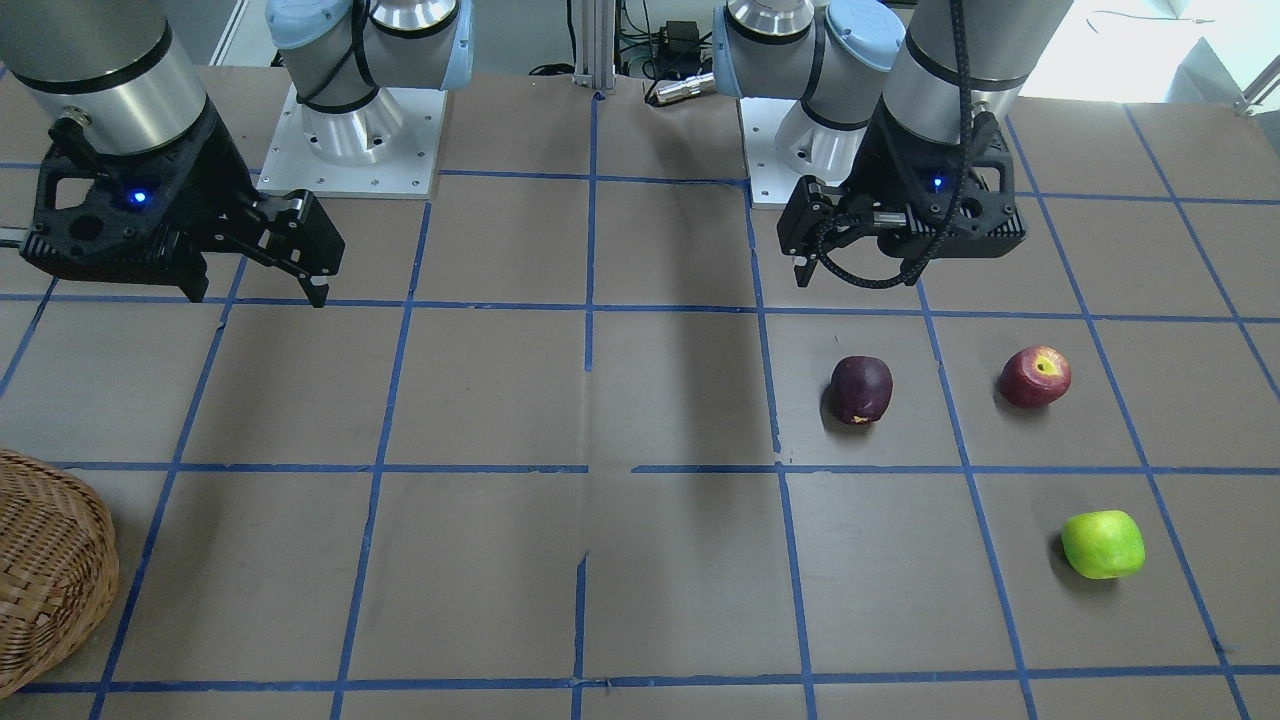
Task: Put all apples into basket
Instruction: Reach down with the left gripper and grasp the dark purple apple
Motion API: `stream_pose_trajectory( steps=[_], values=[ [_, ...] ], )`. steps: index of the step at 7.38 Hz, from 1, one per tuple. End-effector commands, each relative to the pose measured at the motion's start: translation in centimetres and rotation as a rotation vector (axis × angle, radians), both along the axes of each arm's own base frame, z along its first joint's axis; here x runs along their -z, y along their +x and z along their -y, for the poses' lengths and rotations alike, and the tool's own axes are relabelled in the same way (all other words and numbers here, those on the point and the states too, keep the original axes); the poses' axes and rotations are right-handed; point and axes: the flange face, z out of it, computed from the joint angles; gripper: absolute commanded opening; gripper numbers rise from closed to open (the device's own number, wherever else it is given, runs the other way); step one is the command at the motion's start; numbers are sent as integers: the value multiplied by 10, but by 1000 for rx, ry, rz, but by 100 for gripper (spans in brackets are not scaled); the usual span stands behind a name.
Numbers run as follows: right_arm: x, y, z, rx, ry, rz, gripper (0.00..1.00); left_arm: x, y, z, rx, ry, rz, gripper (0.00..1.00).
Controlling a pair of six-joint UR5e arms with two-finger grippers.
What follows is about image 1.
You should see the dark purple apple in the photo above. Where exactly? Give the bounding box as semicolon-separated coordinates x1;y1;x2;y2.
828;356;893;427

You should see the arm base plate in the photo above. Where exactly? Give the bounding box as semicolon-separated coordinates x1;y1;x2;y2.
739;97;867;210
257;88;451;201

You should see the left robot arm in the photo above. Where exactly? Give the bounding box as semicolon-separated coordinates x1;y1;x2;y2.
712;1;1071;290

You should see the silver metal cylinder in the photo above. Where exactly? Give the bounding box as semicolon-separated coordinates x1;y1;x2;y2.
648;72;717;108

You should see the red apple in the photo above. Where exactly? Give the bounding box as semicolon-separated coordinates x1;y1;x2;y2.
995;345;1073;410

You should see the black braided cable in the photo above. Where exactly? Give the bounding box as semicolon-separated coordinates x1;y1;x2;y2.
806;0;991;291

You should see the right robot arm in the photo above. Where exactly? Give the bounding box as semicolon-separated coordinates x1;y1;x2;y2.
3;1;474;307

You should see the wicker basket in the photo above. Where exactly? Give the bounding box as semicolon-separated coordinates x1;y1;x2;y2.
1;448;120;698

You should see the aluminium frame post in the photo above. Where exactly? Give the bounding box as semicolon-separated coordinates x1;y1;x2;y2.
570;1;620;99

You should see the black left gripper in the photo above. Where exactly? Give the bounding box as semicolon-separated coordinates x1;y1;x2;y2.
777;101;1027;288

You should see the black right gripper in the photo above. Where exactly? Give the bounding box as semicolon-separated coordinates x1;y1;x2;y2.
19;101;346;307

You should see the green apple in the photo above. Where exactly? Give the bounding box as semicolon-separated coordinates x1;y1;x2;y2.
1060;509;1147;580

